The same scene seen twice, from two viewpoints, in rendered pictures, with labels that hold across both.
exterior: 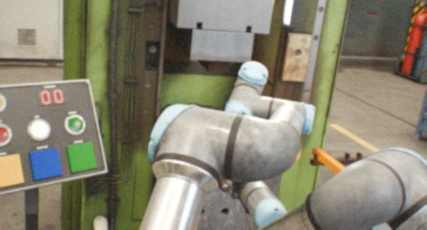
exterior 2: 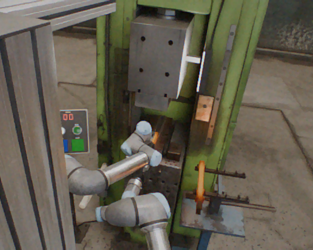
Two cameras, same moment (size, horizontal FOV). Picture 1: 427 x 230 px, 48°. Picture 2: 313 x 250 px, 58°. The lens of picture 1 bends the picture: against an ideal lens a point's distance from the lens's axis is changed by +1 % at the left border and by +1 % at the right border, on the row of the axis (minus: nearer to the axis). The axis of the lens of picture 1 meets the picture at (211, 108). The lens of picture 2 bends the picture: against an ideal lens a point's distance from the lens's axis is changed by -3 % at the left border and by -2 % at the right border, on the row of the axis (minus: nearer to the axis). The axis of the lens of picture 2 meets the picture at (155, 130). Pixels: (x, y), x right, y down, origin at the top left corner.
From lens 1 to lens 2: 0.89 m
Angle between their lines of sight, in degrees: 27
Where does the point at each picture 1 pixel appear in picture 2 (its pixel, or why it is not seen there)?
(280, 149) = (85, 187)
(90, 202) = (101, 156)
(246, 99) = (130, 142)
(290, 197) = not seen: hidden behind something
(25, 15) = not seen: hidden behind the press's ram
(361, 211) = (115, 220)
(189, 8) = (133, 82)
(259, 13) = (171, 88)
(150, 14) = (124, 77)
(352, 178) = (117, 206)
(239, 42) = (160, 100)
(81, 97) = (81, 117)
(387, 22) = not seen: outside the picture
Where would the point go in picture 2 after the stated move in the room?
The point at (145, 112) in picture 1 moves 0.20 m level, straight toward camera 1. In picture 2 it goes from (124, 122) to (111, 136)
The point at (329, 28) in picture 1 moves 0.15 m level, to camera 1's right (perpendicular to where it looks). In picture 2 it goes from (226, 94) to (251, 102)
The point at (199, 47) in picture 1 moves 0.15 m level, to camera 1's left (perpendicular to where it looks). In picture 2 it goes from (139, 101) to (118, 94)
